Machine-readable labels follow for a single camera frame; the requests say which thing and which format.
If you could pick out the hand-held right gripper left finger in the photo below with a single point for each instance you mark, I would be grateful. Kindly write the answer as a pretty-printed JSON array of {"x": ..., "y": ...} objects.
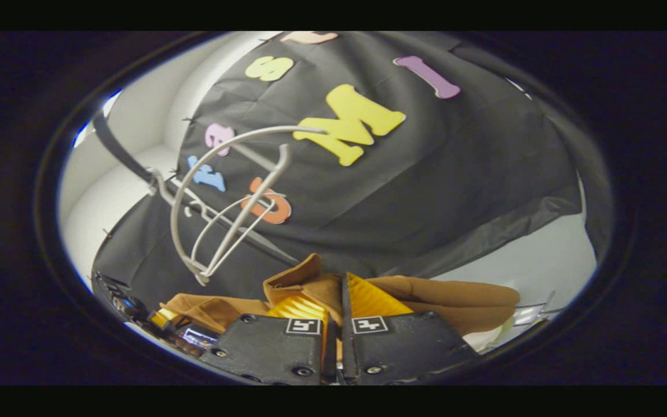
[{"x": 270, "y": 353}]

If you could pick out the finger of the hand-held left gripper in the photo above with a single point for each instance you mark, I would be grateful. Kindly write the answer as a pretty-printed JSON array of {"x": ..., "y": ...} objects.
[{"x": 191, "y": 336}]

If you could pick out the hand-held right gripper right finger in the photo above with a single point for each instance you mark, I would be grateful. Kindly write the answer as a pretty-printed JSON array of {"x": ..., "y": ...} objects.
[{"x": 403, "y": 347}]

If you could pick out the brown collared shirt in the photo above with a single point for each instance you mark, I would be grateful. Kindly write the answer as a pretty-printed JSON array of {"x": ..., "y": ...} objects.
[{"x": 455, "y": 301}]

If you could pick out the cream lined laundry hamper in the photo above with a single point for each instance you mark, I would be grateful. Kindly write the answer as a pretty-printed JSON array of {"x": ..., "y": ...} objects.
[{"x": 490, "y": 336}]

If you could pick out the white plastic clothes hanger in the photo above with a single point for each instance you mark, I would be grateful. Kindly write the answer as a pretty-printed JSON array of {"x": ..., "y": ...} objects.
[
  {"x": 178, "y": 202},
  {"x": 226, "y": 211}
]

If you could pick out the black clothes rack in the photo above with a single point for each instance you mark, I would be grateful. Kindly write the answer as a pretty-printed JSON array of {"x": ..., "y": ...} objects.
[{"x": 116, "y": 145}]

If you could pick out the black backdrop cloth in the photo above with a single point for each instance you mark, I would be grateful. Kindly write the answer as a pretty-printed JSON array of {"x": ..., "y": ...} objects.
[{"x": 426, "y": 174}]

